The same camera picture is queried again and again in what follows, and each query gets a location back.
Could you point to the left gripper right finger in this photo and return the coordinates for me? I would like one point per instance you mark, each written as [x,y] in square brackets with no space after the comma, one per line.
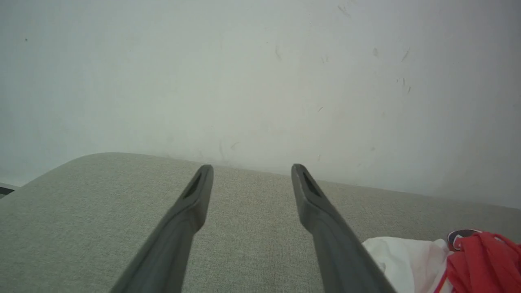
[333,252]

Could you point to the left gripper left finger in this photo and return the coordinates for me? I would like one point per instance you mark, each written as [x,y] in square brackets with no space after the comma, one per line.
[179,240]

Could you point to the red and white basketball jersey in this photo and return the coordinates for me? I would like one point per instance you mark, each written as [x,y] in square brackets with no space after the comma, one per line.
[484,264]

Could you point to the grey fabric sofa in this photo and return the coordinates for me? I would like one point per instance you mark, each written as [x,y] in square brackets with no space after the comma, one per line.
[252,244]

